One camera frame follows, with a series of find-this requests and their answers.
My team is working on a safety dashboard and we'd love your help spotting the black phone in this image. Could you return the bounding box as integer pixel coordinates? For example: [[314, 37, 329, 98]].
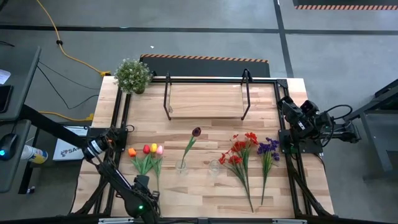
[[0, 84, 14, 113]]

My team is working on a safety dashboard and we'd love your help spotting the clear glass vase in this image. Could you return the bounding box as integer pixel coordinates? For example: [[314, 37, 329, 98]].
[[207, 159, 222, 177], [175, 159, 190, 175]]

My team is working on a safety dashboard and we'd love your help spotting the pink tulip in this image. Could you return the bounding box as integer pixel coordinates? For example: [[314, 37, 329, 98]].
[[152, 145, 165, 192]]

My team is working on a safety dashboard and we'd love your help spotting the black metal stand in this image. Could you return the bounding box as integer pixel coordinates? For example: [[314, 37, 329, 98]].
[[343, 79, 398, 182]]

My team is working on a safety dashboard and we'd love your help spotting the green potted plant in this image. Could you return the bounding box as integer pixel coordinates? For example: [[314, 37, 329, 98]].
[[113, 58, 154, 95]]

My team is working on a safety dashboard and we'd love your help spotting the purple flower bunch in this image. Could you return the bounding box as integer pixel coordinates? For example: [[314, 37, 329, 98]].
[[256, 136, 280, 206]]

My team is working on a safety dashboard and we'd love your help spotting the dark purple tulip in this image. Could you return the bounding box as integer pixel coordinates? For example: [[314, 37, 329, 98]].
[[178, 126, 202, 170]]

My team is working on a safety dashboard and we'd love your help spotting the orange tulip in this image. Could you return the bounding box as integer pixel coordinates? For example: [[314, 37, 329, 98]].
[[127, 147, 147, 175]]

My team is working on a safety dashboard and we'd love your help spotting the thin black floor cable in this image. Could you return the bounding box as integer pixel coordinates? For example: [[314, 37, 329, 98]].
[[36, 65, 100, 110], [37, 60, 101, 91]]

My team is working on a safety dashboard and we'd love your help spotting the yellow tulip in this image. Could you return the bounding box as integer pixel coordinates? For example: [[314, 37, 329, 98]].
[[146, 142, 159, 177]]

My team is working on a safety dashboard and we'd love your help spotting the red tulip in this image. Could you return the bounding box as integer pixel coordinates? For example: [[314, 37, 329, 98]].
[[141, 144, 153, 175]]

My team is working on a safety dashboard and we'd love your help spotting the black computer mouse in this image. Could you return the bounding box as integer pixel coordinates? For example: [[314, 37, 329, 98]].
[[0, 133, 19, 161]]

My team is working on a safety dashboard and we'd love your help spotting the white and yellow spray can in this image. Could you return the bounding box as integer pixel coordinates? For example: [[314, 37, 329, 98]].
[[20, 144, 49, 165]]

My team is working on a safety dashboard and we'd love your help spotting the wooden shelf with black frame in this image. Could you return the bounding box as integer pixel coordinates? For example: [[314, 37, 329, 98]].
[[163, 68, 252, 121]]

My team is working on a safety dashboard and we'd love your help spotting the dark grey desk top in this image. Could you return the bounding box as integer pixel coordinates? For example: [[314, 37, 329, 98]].
[[0, 46, 42, 122]]

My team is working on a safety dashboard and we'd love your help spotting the black aluminium rig frame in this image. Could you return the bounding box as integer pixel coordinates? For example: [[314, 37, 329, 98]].
[[70, 76, 335, 218]]

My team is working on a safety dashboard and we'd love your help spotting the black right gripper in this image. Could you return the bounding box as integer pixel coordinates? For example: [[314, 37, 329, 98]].
[[277, 96, 315, 139]]

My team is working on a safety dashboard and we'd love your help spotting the black floor mat striped edge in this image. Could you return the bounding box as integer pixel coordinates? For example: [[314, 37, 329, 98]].
[[292, 0, 398, 11], [139, 54, 271, 78]]

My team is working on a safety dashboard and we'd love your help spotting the red flower bunch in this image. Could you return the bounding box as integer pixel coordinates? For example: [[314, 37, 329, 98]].
[[217, 132, 259, 213]]

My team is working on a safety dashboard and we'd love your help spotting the white printed box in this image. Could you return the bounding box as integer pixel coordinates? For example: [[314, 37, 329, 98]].
[[52, 126, 90, 162]]

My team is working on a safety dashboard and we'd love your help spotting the dark grey desk tray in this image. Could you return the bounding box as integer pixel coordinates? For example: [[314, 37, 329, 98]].
[[0, 119, 32, 194]]

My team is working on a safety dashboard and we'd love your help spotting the silver metal bracket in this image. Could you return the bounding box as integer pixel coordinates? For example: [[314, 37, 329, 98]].
[[98, 217, 134, 224], [272, 219, 308, 224]]

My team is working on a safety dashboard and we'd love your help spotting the black desk leg beam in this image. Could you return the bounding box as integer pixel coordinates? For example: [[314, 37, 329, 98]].
[[19, 104, 91, 150]]

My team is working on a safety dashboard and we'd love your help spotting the white paper sheet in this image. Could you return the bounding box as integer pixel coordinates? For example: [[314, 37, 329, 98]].
[[0, 68, 12, 85]]

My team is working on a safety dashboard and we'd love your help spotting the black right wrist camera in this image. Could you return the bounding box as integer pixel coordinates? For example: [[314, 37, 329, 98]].
[[300, 100, 320, 115]]

